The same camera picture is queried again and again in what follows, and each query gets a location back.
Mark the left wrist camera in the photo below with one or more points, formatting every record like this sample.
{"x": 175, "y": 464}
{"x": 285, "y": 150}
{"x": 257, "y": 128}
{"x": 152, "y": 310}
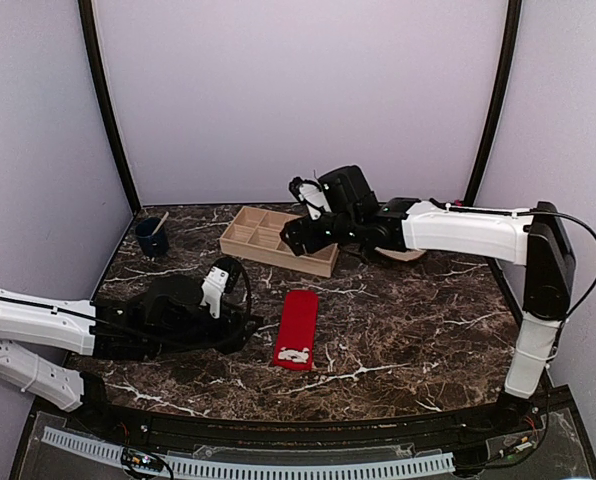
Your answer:
{"x": 221, "y": 278}

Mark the black frame post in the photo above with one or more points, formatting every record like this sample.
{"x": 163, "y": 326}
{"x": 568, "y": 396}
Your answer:
{"x": 97, "y": 71}
{"x": 504, "y": 64}

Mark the wooden compartment tray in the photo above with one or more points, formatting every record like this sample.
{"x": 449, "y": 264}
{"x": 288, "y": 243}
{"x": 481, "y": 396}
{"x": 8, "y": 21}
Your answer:
{"x": 255, "y": 234}

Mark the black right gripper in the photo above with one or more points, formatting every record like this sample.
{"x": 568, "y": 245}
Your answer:
{"x": 300, "y": 230}

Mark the cream painted ceramic plate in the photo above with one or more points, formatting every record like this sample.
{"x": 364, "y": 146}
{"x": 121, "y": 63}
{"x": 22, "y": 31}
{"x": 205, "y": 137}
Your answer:
{"x": 401, "y": 256}

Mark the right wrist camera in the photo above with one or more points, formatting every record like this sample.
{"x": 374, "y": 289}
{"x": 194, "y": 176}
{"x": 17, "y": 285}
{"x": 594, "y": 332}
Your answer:
{"x": 347, "y": 191}

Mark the black front rail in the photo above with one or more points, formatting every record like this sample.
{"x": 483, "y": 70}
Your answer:
{"x": 161, "y": 432}

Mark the dark blue cup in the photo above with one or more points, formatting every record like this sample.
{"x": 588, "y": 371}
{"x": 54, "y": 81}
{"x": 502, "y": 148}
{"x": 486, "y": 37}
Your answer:
{"x": 152, "y": 237}

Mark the wooden stick in cup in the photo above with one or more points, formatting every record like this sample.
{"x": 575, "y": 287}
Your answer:
{"x": 160, "y": 223}

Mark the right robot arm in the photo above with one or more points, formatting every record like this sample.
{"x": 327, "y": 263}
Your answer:
{"x": 532, "y": 238}

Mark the red Santa face sock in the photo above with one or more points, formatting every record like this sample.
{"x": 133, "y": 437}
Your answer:
{"x": 295, "y": 339}

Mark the right black frame post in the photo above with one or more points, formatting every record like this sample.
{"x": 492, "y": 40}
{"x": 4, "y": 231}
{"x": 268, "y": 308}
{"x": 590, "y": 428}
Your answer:
{"x": 504, "y": 64}

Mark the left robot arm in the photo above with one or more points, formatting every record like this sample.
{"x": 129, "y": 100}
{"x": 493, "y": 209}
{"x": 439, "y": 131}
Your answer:
{"x": 67, "y": 325}

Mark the white perforated cable duct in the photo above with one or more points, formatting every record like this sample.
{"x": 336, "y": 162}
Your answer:
{"x": 242, "y": 464}

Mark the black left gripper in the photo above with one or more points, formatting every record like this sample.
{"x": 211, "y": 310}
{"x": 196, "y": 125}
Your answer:
{"x": 232, "y": 336}

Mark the left black frame post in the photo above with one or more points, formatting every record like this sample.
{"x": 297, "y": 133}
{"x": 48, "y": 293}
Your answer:
{"x": 97, "y": 71}

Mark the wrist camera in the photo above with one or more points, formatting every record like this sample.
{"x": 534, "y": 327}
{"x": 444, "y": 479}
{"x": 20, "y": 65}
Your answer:
{"x": 347, "y": 191}
{"x": 221, "y": 278}

